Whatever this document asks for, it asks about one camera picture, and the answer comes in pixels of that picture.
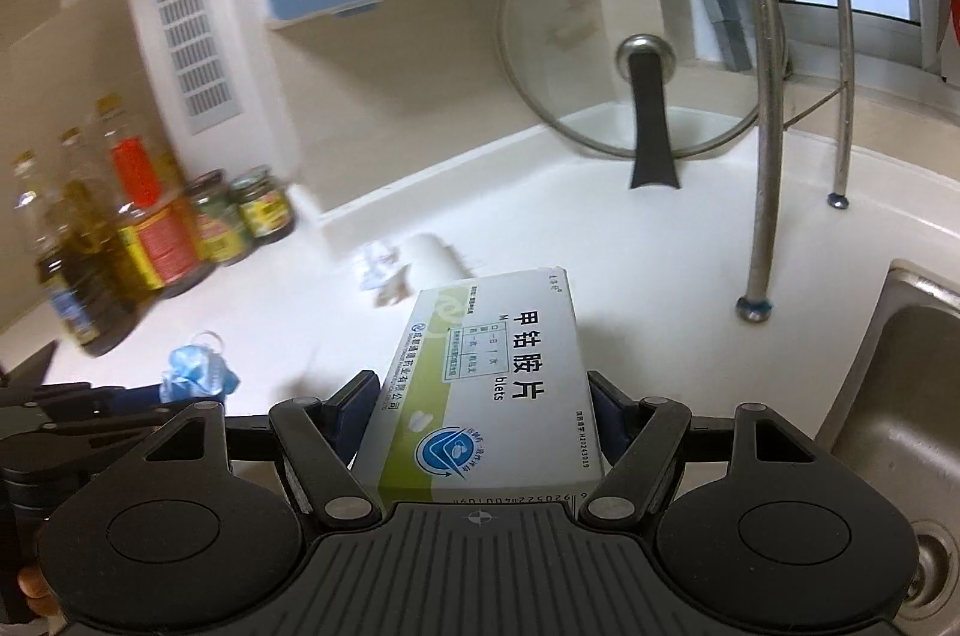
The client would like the large dark oil bottle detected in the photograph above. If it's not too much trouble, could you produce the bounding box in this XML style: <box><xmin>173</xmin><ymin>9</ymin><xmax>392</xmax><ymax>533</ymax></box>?
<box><xmin>11</xmin><ymin>150</ymin><xmax>139</xmax><ymax>356</ymax></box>

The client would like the red label sauce jar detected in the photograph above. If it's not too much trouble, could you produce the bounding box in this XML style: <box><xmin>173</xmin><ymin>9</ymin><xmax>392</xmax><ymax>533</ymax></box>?
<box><xmin>185</xmin><ymin>170</ymin><xmax>254</xmax><ymax>265</ymax></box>

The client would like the yellow label oil bottle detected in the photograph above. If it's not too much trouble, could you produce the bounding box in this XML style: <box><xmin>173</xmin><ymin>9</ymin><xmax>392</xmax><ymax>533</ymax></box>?
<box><xmin>96</xmin><ymin>93</ymin><xmax>215</xmax><ymax>298</ymax></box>

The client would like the stainless steel sink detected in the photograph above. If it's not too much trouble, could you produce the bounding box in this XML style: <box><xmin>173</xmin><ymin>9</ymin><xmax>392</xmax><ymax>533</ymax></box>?
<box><xmin>815</xmin><ymin>260</ymin><xmax>960</xmax><ymax>634</ymax></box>

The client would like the blue face mask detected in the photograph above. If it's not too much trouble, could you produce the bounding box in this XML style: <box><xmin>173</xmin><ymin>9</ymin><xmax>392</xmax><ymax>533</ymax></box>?
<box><xmin>160</xmin><ymin>331</ymin><xmax>239</xmax><ymax>404</ymax></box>

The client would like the white crumpled tissue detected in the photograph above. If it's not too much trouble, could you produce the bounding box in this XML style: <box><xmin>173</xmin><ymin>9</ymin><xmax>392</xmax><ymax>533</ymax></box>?
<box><xmin>361</xmin><ymin>241</ymin><xmax>410</xmax><ymax>306</ymax></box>

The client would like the yellow cap oil bottle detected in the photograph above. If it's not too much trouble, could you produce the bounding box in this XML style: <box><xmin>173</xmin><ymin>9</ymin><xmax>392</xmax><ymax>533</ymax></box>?
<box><xmin>59</xmin><ymin>127</ymin><xmax>149</xmax><ymax>308</ymax></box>

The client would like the white green medicine box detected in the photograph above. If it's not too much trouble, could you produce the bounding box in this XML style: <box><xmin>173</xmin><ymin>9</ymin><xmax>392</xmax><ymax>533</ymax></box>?
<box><xmin>352</xmin><ymin>267</ymin><xmax>604</xmax><ymax>509</ymax></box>

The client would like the steel dish rack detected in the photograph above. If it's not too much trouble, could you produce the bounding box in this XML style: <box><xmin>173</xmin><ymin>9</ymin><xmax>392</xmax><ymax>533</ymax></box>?
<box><xmin>736</xmin><ymin>0</ymin><xmax>856</xmax><ymax>324</ymax></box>

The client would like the small green label jar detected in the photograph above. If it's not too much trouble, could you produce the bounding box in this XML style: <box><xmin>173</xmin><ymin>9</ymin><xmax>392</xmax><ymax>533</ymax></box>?
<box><xmin>229</xmin><ymin>165</ymin><xmax>296</xmax><ymax>244</ymax></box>

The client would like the glass pot lid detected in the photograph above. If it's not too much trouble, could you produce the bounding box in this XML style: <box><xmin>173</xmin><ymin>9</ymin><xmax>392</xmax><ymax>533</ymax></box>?
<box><xmin>496</xmin><ymin>0</ymin><xmax>784</xmax><ymax>189</ymax></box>

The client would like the white wall vent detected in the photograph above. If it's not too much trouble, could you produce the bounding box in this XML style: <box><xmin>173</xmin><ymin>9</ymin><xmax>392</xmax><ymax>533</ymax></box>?
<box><xmin>153</xmin><ymin>0</ymin><xmax>241</xmax><ymax>136</ymax></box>

